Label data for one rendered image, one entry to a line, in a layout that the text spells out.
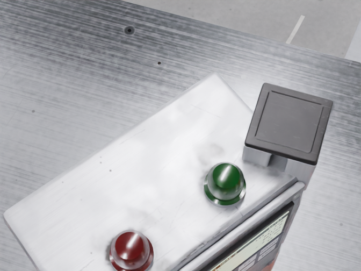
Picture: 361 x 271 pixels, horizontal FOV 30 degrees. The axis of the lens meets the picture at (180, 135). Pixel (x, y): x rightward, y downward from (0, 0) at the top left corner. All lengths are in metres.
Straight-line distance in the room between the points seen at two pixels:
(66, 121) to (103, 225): 0.77
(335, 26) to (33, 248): 1.97
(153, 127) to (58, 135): 0.74
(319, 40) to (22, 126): 1.31
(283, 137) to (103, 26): 0.89
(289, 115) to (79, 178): 0.14
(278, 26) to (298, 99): 1.87
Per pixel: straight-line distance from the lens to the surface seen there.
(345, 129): 1.18
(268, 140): 0.41
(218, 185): 0.40
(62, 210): 0.42
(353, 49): 1.26
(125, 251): 0.38
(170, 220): 0.41
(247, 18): 2.29
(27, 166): 1.16
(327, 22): 2.32
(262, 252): 0.52
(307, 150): 0.41
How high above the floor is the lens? 1.87
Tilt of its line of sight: 65 degrees down
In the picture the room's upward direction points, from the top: 2 degrees counter-clockwise
